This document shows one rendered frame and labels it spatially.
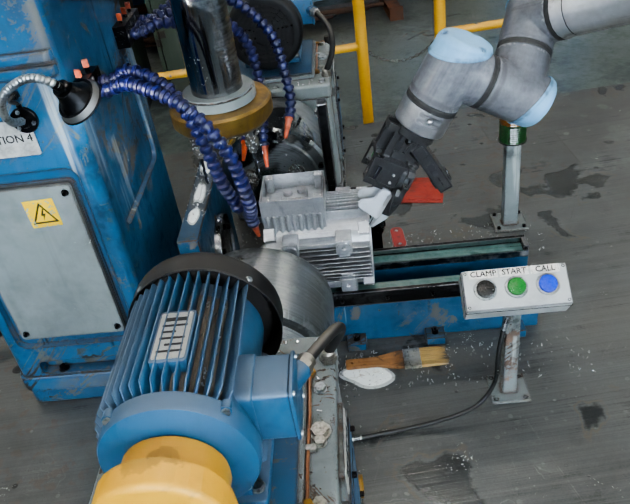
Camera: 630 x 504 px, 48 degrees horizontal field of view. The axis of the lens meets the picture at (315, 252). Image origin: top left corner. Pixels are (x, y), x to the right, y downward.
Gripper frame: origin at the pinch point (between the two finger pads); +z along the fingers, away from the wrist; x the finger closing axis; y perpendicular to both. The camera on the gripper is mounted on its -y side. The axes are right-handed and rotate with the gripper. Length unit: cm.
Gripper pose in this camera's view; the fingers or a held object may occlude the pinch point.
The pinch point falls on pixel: (377, 221)
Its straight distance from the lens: 130.9
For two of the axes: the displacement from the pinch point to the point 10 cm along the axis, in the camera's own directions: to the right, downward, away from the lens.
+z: -3.9, 7.4, 5.5
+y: -9.2, -3.2, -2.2
